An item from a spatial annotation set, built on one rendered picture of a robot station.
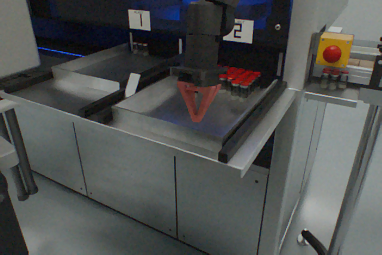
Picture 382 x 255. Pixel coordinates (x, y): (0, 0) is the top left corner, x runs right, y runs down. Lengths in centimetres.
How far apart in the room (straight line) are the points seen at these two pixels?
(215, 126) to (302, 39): 34
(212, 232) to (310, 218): 64
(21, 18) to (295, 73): 99
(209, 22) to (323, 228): 140
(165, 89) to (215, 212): 59
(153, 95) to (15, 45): 70
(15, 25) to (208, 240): 111
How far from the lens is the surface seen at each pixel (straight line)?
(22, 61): 136
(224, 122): 67
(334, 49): 80
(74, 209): 183
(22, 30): 135
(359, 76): 96
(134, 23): 107
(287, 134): 94
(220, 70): 54
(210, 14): 52
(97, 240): 165
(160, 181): 130
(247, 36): 88
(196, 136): 57
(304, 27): 83
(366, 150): 109
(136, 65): 104
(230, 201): 116
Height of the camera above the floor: 120
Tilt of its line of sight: 26 degrees down
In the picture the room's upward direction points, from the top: straight up
